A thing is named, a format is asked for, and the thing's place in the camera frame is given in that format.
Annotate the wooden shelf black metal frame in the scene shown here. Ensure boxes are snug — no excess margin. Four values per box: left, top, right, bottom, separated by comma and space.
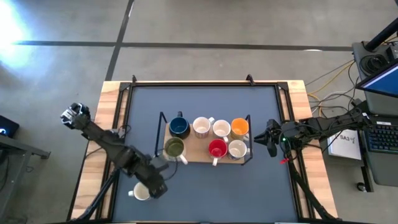
154, 111, 256, 166

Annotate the olive green mug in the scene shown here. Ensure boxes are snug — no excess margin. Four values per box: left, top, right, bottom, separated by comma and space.
164, 136, 189, 166

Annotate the white paper sheet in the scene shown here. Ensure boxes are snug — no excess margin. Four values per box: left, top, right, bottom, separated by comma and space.
327, 128, 362, 161

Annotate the coiled black cable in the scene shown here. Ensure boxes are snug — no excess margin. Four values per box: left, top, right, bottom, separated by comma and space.
359, 53, 389, 75

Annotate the black device blue light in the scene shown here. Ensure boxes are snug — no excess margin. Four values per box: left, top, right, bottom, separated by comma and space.
0, 114, 20, 139

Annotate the black metal table frame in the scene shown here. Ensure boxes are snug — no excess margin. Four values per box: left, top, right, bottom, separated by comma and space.
67, 80, 340, 224

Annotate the yellow floor cable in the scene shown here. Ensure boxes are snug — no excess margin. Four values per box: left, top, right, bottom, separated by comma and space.
306, 60, 356, 118

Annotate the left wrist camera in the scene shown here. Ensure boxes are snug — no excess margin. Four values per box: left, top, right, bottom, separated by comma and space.
150, 156, 170, 172

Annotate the white mug blue leaf print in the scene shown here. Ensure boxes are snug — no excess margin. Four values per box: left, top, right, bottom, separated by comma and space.
127, 182, 152, 202

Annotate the blue-grey table mat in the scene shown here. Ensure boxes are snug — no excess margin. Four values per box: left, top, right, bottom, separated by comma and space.
112, 85, 299, 223

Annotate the yellow orange mug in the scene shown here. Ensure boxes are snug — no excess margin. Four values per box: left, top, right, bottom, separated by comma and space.
230, 117, 252, 142

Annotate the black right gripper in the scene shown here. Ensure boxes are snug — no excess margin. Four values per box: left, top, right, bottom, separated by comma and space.
253, 121, 302, 159

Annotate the white mug with striped handle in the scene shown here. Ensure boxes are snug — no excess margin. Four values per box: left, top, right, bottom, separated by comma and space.
192, 116, 216, 139

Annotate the white mug blue flower print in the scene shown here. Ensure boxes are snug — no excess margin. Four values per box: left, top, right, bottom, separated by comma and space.
228, 139, 252, 161

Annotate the white ceramic mug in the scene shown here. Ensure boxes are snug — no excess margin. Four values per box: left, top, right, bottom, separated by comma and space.
212, 119, 233, 143

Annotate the dark blue mug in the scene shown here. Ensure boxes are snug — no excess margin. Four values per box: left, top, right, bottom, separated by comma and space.
168, 111, 191, 140

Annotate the black keyboard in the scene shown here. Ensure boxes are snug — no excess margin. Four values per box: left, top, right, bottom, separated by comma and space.
363, 120, 398, 154

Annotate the red white striped mug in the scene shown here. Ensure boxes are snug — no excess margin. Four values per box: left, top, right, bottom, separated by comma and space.
208, 138, 229, 167

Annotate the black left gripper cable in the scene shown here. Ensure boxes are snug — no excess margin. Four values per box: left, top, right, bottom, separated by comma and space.
164, 159, 179, 182

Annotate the black pole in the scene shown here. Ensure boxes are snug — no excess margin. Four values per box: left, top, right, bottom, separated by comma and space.
364, 18, 398, 52

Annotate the grey equipment cart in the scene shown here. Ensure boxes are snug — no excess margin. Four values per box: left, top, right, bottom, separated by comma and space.
351, 39, 398, 187

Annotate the blue computer screen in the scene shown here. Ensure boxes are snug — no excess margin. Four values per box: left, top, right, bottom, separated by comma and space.
356, 60, 398, 99

